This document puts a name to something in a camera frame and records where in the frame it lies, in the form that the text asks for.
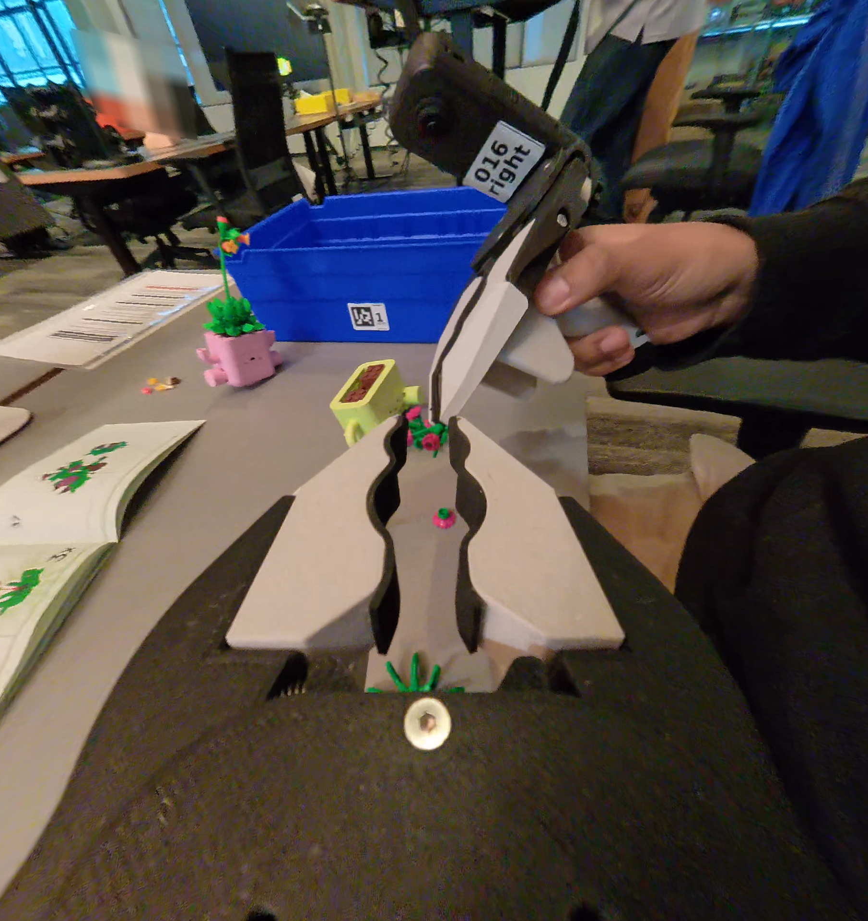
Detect person's beige trousers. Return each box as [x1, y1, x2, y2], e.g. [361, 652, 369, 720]
[588, 432, 756, 592]

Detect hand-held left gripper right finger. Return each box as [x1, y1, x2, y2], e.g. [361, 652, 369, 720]
[450, 416, 627, 672]

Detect yellow tray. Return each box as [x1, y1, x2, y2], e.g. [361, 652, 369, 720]
[293, 88, 353, 115]

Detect lime green toy pot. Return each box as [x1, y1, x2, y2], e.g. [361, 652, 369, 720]
[329, 360, 425, 448]

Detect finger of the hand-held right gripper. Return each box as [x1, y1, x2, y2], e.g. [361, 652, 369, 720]
[440, 275, 530, 424]
[428, 283, 479, 420]

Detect computer monitor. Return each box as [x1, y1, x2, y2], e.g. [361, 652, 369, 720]
[186, 0, 317, 82]

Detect black divider panel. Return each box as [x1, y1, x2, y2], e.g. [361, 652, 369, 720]
[0, 137, 51, 250]

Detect black office chair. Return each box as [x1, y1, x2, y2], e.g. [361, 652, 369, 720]
[222, 47, 321, 218]
[620, 85, 767, 218]

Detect standing desk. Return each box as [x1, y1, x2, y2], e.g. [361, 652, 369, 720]
[365, 0, 523, 53]

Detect person's black jacket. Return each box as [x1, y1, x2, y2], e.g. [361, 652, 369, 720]
[675, 432, 868, 921]

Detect toy instruction booklet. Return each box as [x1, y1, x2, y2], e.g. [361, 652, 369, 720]
[0, 419, 206, 751]

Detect blue storage bin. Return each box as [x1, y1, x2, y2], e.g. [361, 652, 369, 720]
[238, 186, 511, 343]

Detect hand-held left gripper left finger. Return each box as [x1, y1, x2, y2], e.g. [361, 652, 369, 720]
[225, 415, 406, 674]

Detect wooden office desk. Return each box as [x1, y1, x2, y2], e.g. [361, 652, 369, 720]
[0, 90, 386, 276]

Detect blue striped jacket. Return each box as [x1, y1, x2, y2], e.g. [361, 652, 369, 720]
[751, 0, 868, 218]

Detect green plant with pink flowers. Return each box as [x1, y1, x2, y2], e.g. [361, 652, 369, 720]
[405, 406, 450, 456]

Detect green toy leaf piece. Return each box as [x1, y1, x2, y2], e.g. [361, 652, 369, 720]
[368, 653, 466, 694]

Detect laminated instruction sheet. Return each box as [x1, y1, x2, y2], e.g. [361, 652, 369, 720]
[0, 270, 227, 370]

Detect camera tripod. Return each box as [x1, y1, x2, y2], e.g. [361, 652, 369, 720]
[288, 0, 357, 182]

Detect pink toy flower pot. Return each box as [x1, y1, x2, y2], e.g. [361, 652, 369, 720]
[197, 216, 284, 389]

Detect person's right hand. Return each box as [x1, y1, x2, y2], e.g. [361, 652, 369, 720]
[535, 220, 759, 377]

